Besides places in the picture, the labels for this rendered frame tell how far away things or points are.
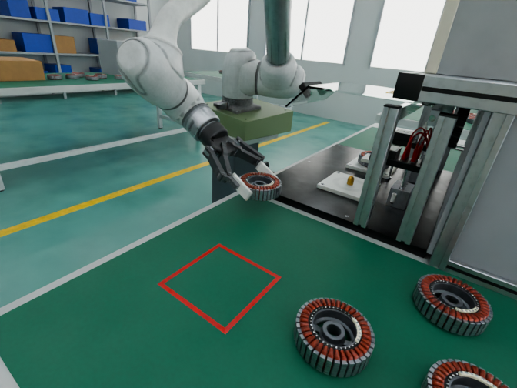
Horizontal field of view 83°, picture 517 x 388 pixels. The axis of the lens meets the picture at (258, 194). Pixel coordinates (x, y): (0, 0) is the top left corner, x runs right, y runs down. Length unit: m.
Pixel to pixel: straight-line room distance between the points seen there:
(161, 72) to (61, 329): 0.50
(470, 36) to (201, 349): 0.72
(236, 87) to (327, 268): 1.05
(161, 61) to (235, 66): 0.79
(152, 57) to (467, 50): 0.62
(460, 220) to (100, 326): 0.65
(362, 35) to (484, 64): 5.19
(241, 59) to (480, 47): 0.97
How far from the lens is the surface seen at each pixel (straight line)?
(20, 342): 0.56
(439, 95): 0.63
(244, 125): 1.35
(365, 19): 5.91
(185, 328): 0.50
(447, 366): 0.50
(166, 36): 0.77
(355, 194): 0.89
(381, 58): 5.76
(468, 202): 0.67
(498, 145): 0.64
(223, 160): 0.75
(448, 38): 0.75
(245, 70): 1.45
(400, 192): 0.87
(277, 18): 1.23
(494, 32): 0.74
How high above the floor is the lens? 1.14
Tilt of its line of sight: 26 degrees down
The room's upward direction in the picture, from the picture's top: 5 degrees clockwise
